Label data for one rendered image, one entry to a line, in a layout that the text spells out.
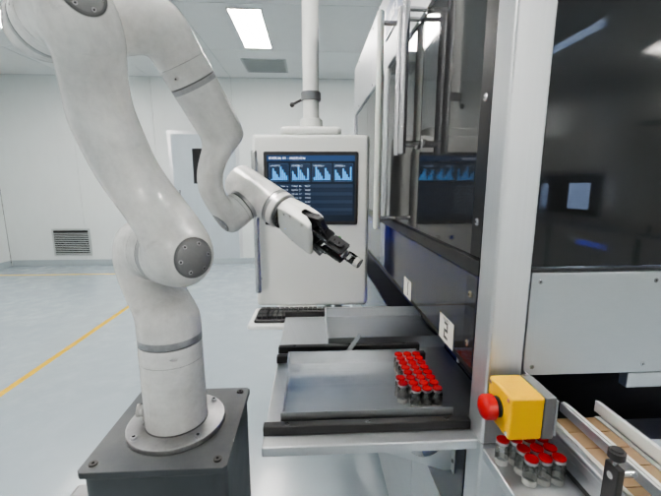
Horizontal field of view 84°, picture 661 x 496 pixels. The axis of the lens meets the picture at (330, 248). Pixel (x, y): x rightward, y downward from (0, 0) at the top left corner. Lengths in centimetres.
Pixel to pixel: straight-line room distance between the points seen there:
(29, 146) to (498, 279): 730
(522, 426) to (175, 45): 84
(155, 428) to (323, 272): 101
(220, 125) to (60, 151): 655
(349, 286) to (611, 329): 109
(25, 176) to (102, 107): 694
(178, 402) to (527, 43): 85
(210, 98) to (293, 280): 104
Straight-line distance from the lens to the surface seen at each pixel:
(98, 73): 67
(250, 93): 636
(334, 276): 165
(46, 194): 744
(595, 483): 75
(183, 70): 78
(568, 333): 78
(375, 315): 135
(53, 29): 65
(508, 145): 66
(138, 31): 77
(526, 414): 68
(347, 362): 102
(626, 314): 83
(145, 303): 78
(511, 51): 69
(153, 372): 79
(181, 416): 83
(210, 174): 79
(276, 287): 167
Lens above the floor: 135
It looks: 10 degrees down
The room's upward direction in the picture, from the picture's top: straight up
